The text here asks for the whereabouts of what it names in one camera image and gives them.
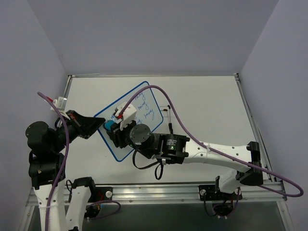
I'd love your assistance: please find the blue whiteboard eraser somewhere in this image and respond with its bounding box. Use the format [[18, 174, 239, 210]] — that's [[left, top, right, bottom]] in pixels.
[[103, 120, 115, 131]]

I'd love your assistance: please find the blue framed whiteboard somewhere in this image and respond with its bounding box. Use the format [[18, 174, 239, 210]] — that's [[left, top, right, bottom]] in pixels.
[[94, 81, 164, 162]]

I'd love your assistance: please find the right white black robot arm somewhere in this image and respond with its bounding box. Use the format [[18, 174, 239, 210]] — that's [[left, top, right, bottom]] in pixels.
[[103, 120, 263, 199]]

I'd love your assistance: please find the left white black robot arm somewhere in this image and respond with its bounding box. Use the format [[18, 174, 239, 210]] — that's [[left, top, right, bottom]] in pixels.
[[26, 110, 105, 231]]

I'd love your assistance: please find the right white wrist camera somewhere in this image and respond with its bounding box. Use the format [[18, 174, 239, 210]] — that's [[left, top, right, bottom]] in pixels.
[[114, 102, 137, 131]]

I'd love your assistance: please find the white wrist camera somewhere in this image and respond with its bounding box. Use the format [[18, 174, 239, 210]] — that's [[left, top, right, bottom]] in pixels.
[[114, 102, 137, 131], [52, 96, 67, 114]]

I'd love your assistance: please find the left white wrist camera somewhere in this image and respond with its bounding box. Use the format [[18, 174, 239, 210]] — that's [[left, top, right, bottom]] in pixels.
[[52, 96, 67, 114]]

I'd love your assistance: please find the right black cable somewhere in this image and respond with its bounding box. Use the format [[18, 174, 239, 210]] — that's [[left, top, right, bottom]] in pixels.
[[132, 149, 166, 180]]

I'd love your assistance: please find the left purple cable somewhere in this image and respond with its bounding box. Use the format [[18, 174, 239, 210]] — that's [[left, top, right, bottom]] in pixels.
[[37, 91, 72, 231]]

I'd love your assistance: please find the purple cable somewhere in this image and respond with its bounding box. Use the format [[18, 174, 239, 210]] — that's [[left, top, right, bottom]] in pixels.
[[119, 85, 305, 199], [37, 91, 72, 231]]

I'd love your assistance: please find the aluminium front rail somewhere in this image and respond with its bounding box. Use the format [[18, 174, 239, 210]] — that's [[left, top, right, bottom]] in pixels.
[[26, 181, 287, 205]]

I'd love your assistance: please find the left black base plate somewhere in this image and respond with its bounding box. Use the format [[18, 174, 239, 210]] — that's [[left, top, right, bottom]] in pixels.
[[89, 186, 113, 203]]

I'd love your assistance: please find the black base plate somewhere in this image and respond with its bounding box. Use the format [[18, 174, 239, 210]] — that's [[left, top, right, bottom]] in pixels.
[[89, 186, 113, 203], [198, 184, 228, 201]]

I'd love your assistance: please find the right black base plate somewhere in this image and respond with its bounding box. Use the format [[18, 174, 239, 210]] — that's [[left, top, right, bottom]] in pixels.
[[198, 184, 228, 201]]

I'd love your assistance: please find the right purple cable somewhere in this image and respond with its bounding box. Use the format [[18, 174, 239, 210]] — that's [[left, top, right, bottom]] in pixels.
[[119, 85, 305, 199]]

